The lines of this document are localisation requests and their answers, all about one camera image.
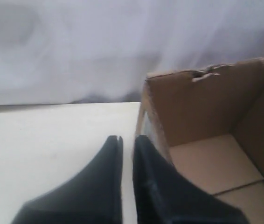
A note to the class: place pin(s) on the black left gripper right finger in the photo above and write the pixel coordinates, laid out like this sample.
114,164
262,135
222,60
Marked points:
163,196

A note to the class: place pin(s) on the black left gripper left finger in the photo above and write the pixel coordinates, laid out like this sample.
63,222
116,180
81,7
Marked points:
93,196

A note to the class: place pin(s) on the brown cardboard box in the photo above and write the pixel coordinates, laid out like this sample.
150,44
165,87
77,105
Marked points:
209,124

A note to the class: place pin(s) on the white fabric backdrop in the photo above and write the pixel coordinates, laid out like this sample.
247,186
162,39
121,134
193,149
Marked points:
82,51

